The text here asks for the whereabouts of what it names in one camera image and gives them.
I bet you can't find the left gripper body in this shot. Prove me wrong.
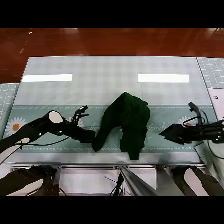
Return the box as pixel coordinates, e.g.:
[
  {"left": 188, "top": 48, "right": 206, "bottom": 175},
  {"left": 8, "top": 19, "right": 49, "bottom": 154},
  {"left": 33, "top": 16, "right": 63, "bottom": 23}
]
[{"left": 68, "top": 125, "right": 98, "bottom": 144}]

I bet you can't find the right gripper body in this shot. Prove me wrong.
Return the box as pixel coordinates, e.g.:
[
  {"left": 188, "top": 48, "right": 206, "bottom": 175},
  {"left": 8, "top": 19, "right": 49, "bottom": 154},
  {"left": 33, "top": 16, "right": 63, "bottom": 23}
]
[{"left": 158, "top": 122, "right": 202, "bottom": 146}]

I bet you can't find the dark green T-shirt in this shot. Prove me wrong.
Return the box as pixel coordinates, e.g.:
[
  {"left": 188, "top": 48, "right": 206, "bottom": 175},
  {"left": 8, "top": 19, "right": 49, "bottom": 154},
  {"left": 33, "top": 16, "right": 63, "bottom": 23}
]
[{"left": 91, "top": 91, "right": 152, "bottom": 161}]

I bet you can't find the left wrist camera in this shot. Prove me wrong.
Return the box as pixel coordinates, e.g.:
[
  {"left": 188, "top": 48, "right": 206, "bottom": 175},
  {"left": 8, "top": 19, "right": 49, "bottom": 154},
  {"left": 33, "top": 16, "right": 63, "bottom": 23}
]
[{"left": 70, "top": 104, "right": 90, "bottom": 125}]

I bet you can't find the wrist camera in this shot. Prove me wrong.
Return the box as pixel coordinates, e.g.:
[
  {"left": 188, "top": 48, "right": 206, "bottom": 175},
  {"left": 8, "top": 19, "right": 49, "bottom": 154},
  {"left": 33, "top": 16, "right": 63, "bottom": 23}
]
[
  {"left": 70, "top": 104, "right": 90, "bottom": 125},
  {"left": 187, "top": 101, "right": 207, "bottom": 125}
]

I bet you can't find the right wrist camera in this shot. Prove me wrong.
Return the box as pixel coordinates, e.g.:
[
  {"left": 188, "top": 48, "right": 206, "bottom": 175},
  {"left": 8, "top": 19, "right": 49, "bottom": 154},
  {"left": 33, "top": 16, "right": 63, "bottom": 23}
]
[{"left": 187, "top": 101, "right": 207, "bottom": 125}]

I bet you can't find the black cable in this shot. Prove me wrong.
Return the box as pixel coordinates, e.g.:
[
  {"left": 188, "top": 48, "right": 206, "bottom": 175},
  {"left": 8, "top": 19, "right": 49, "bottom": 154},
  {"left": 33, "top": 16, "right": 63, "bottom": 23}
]
[
  {"left": 201, "top": 139, "right": 224, "bottom": 160},
  {"left": 19, "top": 135, "right": 72, "bottom": 148},
  {"left": 104, "top": 171, "right": 126, "bottom": 197}
]

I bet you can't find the silver frame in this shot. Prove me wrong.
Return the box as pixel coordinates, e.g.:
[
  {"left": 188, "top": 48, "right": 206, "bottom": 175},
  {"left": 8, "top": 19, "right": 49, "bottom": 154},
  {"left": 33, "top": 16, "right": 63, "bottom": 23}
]
[{"left": 0, "top": 161, "right": 224, "bottom": 197}]

